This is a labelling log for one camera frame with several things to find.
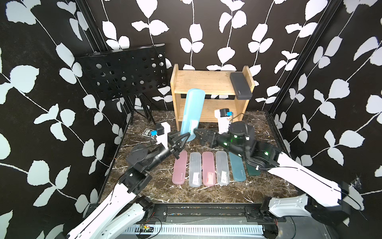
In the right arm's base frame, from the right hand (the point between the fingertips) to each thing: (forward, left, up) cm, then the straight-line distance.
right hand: (199, 128), depth 59 cm
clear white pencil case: (-6, -15, -39) cm, 42 cm away
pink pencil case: (-1, +11, -39) cm, 40 cm away
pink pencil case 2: (-7, -6, -38) cm, 39 cm away
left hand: (-2, +4, 0) cm, 5 cm away
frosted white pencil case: (-1, +2, -39) cm, 39 cm away
